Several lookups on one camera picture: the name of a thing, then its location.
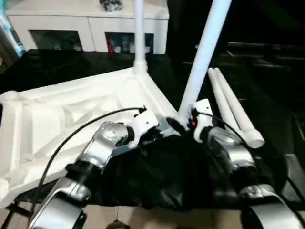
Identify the grey robot foot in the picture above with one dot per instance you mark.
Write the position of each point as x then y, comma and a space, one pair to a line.
117, 225

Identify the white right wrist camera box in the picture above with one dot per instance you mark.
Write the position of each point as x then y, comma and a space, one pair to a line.
202, 112

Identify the white plastic table top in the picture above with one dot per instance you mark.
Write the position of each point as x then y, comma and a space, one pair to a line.
47, 114

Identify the black folding table frame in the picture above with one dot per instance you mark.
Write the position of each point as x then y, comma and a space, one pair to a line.
12, 217

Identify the grey object on cabinet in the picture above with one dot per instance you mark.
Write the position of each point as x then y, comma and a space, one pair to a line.
110, 5

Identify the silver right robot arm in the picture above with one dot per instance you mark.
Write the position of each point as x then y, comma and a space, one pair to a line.
233, 157

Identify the white plastic table leg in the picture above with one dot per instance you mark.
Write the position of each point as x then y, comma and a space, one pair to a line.
221, 98
139, 33
238, 112
205, 52

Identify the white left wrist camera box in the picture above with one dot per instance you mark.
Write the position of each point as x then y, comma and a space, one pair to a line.
143, 123

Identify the white cabinet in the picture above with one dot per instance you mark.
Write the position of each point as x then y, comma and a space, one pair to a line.
71, 24

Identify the black mat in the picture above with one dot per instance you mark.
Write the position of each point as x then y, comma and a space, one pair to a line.
157, 181

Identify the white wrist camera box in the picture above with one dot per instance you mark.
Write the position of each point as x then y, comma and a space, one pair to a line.
202, 112
143, 123

